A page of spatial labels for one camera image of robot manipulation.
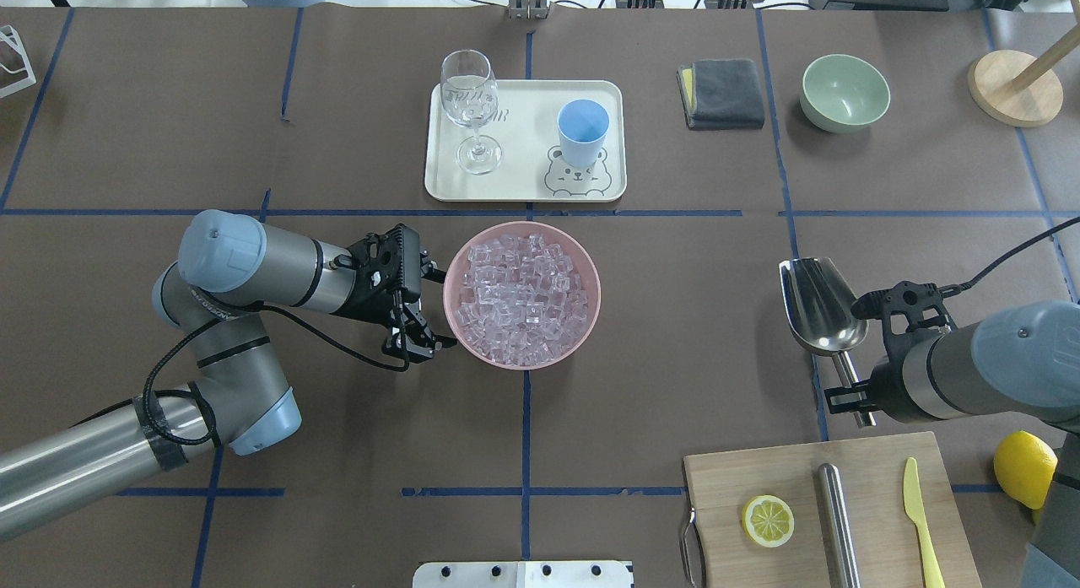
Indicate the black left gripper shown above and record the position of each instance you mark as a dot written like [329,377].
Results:
[369,302]

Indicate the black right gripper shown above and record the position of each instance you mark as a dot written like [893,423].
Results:
[880,378]

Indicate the steel ice scoop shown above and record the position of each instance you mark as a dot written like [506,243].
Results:
[818,304]

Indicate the pink bowl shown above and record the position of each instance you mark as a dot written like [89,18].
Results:
[460,259]

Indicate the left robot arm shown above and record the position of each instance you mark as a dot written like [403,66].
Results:
[230,269]

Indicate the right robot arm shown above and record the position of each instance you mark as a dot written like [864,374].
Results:
[1021,360]

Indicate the clear ice cubes pile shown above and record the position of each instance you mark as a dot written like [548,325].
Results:
[521,293]

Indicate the light blue cup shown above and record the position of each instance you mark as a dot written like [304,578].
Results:
[582,125]

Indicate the cream bear tray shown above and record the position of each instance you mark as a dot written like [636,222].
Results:
[533,167]

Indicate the yellow plastic knife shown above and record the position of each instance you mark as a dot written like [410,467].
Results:
[915,511]

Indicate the whole yellow lemon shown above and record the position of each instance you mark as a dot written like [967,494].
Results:
[1024,465]

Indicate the steel cylinder muddler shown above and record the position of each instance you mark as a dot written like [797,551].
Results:
[845,570]

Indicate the clear wine glass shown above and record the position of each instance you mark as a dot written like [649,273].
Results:
[469,95]

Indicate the green bowl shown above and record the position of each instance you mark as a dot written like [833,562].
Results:
[840,93]

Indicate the wooden cutting board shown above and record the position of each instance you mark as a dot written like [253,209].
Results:
[871,474]

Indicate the wooden stand base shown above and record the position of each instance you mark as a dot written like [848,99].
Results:
[1019,89]

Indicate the lemon half slice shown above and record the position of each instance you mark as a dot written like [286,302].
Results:
[768,521]

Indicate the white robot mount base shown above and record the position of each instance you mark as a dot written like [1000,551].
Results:
[542,573]

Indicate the white wire rack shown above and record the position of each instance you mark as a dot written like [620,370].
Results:
[16,68]

